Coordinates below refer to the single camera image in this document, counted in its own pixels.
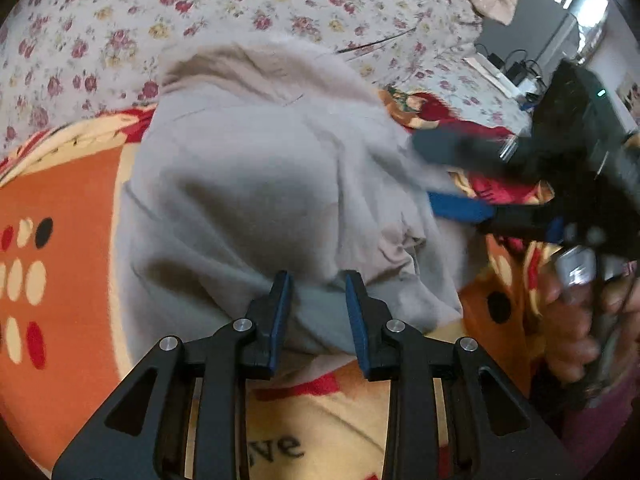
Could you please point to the floral bed sheet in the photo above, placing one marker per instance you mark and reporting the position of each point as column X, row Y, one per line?
column 100, row 35

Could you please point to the grey zip jacket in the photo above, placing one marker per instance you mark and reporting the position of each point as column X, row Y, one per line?
column 250, row 160

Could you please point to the person's right forearm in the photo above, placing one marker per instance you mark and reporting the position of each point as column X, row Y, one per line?
column 605, row 435

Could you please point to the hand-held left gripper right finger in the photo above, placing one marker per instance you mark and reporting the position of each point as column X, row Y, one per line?
column 356, row 315

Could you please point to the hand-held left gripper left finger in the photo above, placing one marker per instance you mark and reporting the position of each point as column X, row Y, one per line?
column 282, row 310

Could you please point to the orange red printed blanket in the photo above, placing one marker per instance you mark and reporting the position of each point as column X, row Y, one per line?
column 75, row 185

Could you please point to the person's right hand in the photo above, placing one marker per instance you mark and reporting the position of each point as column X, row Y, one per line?
column 570, row 325

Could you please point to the white power strip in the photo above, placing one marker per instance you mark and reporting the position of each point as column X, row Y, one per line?
column 492, row 74

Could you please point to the window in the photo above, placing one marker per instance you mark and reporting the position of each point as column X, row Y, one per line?
column 590, row 10

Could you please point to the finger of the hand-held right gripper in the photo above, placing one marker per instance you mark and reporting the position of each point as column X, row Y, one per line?
column 450, row 147
column 460, row 206

